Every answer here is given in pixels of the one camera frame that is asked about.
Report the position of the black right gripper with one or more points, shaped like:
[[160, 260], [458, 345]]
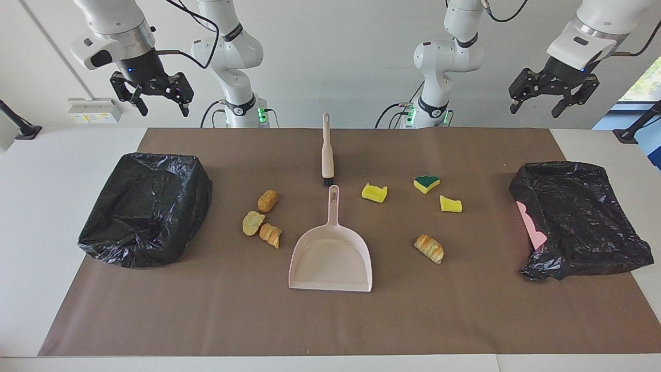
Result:
[[142, 70]]

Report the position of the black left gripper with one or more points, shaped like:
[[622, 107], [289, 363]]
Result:
[[565, 75]]

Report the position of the yellow sponge piece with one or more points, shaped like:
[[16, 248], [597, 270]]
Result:
[[374, 192], [450, 204]]

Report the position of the brown bread roll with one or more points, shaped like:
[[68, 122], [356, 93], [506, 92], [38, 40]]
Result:
[[267, 200]]

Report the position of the yellow sponge with green pad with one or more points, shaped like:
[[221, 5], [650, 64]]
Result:
[[426, 183]]

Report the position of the pale yellowish bread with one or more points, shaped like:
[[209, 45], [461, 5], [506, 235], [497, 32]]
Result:
[[252, 223]]

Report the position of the striped croissant bread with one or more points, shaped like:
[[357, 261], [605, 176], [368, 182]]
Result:
[[271, 235], [429, 249]]

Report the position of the pale pink plastic dustpan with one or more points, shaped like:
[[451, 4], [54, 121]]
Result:
[[333, 258]]

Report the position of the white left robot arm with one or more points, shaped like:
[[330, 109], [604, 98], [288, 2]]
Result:
[[444, 57]]

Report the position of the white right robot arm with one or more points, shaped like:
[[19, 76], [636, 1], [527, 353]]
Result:
[[230, 51]]

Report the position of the black trash bag bin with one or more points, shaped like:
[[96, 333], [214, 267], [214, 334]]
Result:
[[144, 212]]

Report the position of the black trash bag over pink bin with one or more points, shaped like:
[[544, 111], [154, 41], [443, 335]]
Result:
[[583, 217]]

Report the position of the window with green view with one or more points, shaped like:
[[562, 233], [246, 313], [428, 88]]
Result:
[[645, 82]]

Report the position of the brown paper table mat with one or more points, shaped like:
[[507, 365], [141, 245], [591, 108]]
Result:
[[330, 320]]

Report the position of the white wall socket box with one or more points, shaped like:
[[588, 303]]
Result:
[[95, 110]]

